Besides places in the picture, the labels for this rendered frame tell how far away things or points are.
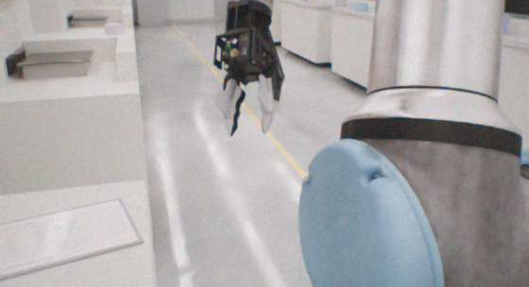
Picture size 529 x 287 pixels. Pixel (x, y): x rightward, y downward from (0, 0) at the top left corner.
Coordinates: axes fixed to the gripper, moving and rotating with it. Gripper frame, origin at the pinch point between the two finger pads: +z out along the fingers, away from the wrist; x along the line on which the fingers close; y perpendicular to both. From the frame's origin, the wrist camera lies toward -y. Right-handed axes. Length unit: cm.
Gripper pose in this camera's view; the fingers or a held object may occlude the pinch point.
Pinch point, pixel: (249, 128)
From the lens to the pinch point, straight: 72.9
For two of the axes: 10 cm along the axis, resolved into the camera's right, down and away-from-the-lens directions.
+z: -0.5, 9.5, -3.0
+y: -4.2, -2.9, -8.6
